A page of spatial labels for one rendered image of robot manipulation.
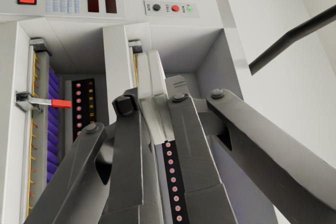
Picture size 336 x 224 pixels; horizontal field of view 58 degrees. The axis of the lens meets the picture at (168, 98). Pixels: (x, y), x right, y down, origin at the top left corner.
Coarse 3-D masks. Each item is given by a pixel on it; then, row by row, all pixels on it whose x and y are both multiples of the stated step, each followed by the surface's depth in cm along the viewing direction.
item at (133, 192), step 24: (120, 96) 15; (120, 120) 14; (120, 144) 13; (144, 144) 13; (120, 168) 11; (144, 168) 12; (120, 192) 10; (144, 192) 10; (120, 216) 9; (144, 216) 9
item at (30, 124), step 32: (0, 32) 56; (32, 32) 60; (0, 64) 53; (32, 64) 61; (64, 64) 72; (0, 96) 50; (32, 96) 53; (0, 128) 48; (32, 128) 56; (0, 160) 46; (32, 160) 53; (0, 192) 44; (32, 192) 51
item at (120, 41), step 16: (112, 32) 62; (128, 32) 65; (144, 32) 66; (112, 48) 60; (128, 48) 66; (144, 48) 71; (112, 64) 59; (128, 64) 59; (112, 80) 57; (128, 80) 57; (112, 96) 56; (112, 112) 54; (160, 144) 71; (160, 160) 70; (176, 160) 70; (160, 176) 68; (176, 176) 69; (160, 192) 65; (176, 192) 67; (160, 208) 54; (176, 208) 66
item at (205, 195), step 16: (176, 96) 15; (176, 112) 14; (192, 112) 13; (176, 128) 13; (192, 128) 12; (176, 144) 12; (192, 144) 12; (192, 160) 11; (208, 160) 11; (192, 176) 10; (208, 176) 10; (192, 192) 9; (208, 192) 9; (224, 192) 9; (192, 208) 8; (208, 208) 8; (224, 208) 8
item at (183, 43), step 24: (168, 0) 69; (192, 0) 70; (216, 0) 72; (72, 24) 60; (96, 24) 62; (120, 24) 63; (168, 24) 65; (192, 24) 67; (216, 24) 69; (72, 48) 67; (96, 48) 69; (168, 48) 73; (192, 48) 75; (72, 72) 76; (96, 72) 78; (168, 72) 84; (192, 72) 86
